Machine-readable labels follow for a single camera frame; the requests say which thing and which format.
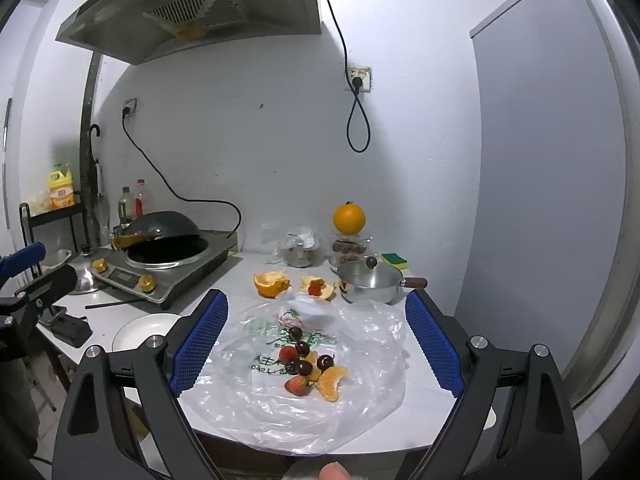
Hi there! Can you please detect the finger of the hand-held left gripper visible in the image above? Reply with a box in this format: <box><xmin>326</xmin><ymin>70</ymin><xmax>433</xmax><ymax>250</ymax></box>
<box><xmin>0</xmin><ymin>242</ymin><xmax>47</xmax><ymax>282</ymax></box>
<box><xmin>15</xmin><ymin>265</ymin><xmax>79</xmax><ymax>322</ymax></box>

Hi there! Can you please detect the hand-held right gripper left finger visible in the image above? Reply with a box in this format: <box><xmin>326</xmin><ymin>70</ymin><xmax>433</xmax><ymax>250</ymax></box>
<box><xmin>52</xmin><ymin>289</ymin><xmax>230</xmax><ymax>480</ymax></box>

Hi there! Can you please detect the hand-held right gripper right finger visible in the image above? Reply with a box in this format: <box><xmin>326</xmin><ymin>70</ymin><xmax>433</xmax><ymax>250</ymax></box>
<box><xmin>404</xmin><ymin>289</ymin><xmax>583</xmax><ymax>480</ymax></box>

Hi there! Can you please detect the white plate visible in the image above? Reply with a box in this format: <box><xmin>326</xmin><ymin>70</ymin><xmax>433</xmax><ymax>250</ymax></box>
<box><xmin>112</xmin><ymin>313</ymin><xmax>183</xmax><ymax>353</ymax></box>

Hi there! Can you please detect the clear printed plastic bag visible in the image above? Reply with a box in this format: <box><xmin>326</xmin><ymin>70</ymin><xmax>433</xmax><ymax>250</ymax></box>
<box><xmin>180</xmin><ymin>295</ymin><xmax>408</xmax><ymax>456</ymax></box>

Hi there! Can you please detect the large orange segment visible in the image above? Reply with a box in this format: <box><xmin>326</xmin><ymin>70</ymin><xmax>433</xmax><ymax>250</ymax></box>
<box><xmin>318</xmin><ymin>366</ymin><xmax>349</xmax><ymax>404</ymax></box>

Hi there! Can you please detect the large steel lid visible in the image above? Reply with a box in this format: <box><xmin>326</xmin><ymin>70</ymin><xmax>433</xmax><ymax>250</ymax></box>
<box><xmin>67</xmin><ymin>245</ymin><xmax>108</xmax><ymax>295</ymax></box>

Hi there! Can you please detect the black device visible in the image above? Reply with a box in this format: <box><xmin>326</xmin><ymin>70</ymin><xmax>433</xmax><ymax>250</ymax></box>
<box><xmin>50</xmin><ymin>310</ymin><xmax>93</xmax><ymax>348</ymax></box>

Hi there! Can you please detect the black metal rack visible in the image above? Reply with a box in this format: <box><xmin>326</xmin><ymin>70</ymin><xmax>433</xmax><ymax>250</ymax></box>
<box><xmin>19</xmin><ymin>202</ymin><xmax>86</xmax><ymax>281</ymax></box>

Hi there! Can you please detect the silver induction cooker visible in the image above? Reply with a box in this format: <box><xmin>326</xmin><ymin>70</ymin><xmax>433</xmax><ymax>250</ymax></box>
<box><xmin>90</xmin><ymin>230</ymin><xmax>238</xmax><ymax>311</ymax></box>

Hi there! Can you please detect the yellow detergent bottle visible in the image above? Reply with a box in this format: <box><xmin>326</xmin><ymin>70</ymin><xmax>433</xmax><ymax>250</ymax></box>
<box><xmin>48</xmin><ymin>162</ymin><xmax>77</xmax><ymax>211</ymax></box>

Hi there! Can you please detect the half peeled orange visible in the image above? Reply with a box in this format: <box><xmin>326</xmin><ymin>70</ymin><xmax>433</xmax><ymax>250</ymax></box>
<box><xmin>253</xmin><ymin>270</ymin><xmax>292</xmax><ymax>298</ymax></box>

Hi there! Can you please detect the steel pot lid wooden knob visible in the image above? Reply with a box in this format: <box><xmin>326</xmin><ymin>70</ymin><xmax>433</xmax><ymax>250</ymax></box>
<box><xmin>336</xmin><ymin>256</ymin><xmax>405</xmax><ymax>286</ymax></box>

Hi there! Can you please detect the black umbrella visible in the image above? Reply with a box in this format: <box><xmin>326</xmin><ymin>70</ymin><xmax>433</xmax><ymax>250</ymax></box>
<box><xmin>87</xmin><ymin>124</ymin><xmax>111</xmax><ymax>246</ymax></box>

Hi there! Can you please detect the cooking oil bottle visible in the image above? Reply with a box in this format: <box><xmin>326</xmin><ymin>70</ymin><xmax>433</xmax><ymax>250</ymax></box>
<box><xmin>118</xmin><ymin>186</ymin><xmax>135</xmax><ymax>226</ymax></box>

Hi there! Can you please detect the orange peel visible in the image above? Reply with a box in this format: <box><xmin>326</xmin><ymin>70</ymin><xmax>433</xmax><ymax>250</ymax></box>
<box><xmin>299</xmin><ymin>275</ymin><xmax>337</xmax><ymax>302</ymax></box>

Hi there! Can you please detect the clear container with cherries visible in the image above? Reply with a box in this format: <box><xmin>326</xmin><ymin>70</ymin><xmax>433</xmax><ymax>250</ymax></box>
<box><xmin>329</xmin><ymin>232</ymin><xmax>375</xmax><ymax>268</ymax></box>

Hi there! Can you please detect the steel cup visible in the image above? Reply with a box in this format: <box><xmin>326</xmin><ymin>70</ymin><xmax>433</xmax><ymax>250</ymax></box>
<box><xmin>282</xmin><ymin>242</ymin><xmax>316</xmax><ymax>268</ymax></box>

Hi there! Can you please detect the crumpled clear plastic bag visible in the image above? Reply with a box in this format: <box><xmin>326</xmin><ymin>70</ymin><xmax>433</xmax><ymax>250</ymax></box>
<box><xmin>260</xmin><ymin>222</ymin><xmax>321</xmax><ymax>266</ymax></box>

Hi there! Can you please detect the whole orange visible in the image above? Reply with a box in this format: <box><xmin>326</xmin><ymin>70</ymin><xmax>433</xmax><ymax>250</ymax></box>
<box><xmin>333</xmin><ymin>201</ymin><xmax>367</xmax><ymax>235</ymax></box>

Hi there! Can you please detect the grey vertical pipe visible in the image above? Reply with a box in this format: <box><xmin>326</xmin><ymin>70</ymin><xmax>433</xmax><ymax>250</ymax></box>
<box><xmin>80</xmin><ymin>52</ymin><xmax>103</xmax><ymax>201</ymax></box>

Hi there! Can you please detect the grey door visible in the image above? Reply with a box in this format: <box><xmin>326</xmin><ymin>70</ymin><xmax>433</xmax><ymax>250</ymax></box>
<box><xmin>469</xmin><ymin>0</ymin><xmax>628</xmax><ymax>411</ymax></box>

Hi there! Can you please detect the steel range hood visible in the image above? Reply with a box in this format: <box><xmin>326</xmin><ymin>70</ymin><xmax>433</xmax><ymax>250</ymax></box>
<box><xmin>55</xmin><ymin>0</ymin><xmax>322</xmax><ymax>66</ymax></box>

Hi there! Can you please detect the small steel pot wooden handle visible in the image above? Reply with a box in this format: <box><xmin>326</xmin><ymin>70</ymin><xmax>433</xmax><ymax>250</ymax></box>
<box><xmin>340</xmin><ymin>275</ymin><xmax>429</xmax><ymax>306</ymax></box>

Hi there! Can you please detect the black wok with wooden handle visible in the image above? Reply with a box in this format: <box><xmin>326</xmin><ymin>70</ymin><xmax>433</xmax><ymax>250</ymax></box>
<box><xmin>112</xmin><ymin>211</ymin><xmax>202</xmax><ymax>251</ymax></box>

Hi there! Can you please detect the black induction cooker cable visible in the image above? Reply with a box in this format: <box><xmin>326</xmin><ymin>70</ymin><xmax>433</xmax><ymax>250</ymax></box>
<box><xmin>121</xmin><ymin>110</ymin><xmax>242</xmax><ymax>251</ymax></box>

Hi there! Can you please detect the wall outlet with black plug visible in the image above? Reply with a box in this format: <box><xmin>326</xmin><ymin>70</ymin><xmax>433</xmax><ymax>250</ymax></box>
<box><xmin>347</xmin><ymin>66</ymin><xmax>372</xmax><ymax>94</ymax></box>

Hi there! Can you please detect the black range hood cable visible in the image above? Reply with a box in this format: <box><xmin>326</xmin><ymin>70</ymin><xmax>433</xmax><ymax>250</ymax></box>
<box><xmin>316</xmin><ymin>0</ymin><xmax>372</xmax><ymax>154</ymax></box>

